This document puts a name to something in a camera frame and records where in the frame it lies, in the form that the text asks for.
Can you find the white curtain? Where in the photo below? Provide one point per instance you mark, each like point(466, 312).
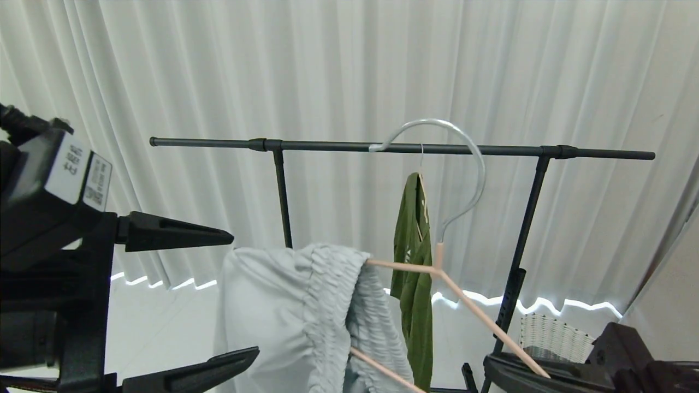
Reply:
point(327, 65)

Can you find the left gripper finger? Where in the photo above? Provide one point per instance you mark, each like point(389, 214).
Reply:
point(164, 232)
point(191, 376)

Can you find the white laundry basket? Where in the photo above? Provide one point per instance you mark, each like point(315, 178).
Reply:
point(551, 338)

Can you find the green long-sleeved shirt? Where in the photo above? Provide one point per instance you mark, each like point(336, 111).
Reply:
point(418, 305)

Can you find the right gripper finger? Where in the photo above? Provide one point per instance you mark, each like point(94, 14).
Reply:
point(519, 382)

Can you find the pale grey shorts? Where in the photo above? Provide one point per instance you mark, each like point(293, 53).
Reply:
point(273, 316)

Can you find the pink clothes hanger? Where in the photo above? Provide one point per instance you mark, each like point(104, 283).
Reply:
point(439, 255)
point(421, 164)

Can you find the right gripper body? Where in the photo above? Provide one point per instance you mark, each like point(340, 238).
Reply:
point(666, 379)

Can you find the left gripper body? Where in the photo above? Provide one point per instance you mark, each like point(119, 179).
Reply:
point(82, 305)

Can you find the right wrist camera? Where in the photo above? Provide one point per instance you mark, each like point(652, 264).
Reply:
point(617, 344)

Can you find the black clothes rack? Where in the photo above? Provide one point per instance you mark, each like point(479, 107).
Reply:
point(327, 146)

